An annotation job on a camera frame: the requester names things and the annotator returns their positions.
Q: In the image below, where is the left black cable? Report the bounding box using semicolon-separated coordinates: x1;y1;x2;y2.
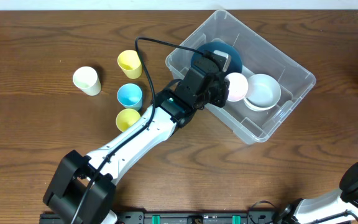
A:
70;36;206;224

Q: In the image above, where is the black cable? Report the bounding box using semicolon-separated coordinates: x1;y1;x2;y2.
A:
247;200;358;224
70;36;206;224

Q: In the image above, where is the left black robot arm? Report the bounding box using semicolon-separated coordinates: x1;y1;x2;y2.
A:
43;50;231;223

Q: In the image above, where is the yellow cup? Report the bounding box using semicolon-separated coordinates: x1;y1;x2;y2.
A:
116;108;140;132
117;50;142;79

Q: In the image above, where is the light blue cup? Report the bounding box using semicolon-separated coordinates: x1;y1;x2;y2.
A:
117;83;143;111

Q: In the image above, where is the cream white cup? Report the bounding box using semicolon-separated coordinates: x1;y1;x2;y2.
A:
73;67;101;96

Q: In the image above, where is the white bowl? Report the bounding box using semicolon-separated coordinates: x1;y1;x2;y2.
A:
244;98;275;112

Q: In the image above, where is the right black cable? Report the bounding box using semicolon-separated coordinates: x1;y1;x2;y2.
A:
247;200;358;224

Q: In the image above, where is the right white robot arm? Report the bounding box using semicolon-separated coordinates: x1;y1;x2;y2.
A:
273;162;358;223

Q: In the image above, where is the dark blue bowl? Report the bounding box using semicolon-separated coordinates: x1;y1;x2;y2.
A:
197;42;242;74

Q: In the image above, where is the pink cup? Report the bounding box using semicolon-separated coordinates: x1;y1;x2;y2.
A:
225;72;249;102

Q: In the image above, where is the light blue bowl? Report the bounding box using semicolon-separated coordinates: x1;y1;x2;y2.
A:
245;74;281;107

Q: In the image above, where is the clear plastic storage container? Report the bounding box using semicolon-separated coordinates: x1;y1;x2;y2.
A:
165;10;316;144

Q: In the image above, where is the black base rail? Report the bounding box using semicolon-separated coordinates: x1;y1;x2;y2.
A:
39;210;291;224

